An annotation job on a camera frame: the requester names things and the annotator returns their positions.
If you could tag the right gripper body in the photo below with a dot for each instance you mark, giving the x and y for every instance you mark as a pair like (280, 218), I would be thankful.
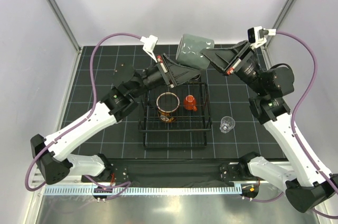
(240, 59)

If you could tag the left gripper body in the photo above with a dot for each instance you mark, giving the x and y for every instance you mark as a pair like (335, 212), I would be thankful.
(164, 71)

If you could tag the grey green mug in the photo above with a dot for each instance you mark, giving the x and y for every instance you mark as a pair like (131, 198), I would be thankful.
(189, 51)

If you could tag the small orange cup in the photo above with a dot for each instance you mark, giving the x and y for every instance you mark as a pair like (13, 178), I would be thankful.
(189, 103)

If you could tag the black red skull mug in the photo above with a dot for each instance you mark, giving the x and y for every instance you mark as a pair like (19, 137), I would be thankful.
(167, 105)

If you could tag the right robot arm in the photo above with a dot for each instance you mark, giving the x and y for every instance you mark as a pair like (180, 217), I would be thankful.
(310, 182)

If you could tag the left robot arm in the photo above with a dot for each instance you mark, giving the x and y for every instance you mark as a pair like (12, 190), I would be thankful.
(53, 153)

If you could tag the black grid mat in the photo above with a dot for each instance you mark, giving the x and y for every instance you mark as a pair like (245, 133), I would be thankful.
(228, 96)

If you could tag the clear cup right side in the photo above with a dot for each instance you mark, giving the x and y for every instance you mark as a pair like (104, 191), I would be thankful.
(227, 124)

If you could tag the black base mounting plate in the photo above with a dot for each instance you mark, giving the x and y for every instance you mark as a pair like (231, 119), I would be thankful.
(179, 173)

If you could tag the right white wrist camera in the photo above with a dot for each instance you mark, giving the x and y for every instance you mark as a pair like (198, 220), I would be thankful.
(257, 36)

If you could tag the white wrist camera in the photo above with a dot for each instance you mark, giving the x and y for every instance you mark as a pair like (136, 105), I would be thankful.
(257, 36)
(149, 45)

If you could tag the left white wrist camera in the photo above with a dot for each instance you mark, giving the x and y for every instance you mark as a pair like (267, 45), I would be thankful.
(149, 45)

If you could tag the black wire dish rack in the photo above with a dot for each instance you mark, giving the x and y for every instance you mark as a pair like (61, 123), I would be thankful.
(177, 117)

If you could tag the white slotted cable duct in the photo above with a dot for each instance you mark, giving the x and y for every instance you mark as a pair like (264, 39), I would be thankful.
(134, 191)

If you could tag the left aluminium frame post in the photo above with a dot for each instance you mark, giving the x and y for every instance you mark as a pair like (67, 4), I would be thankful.
(64, 24)

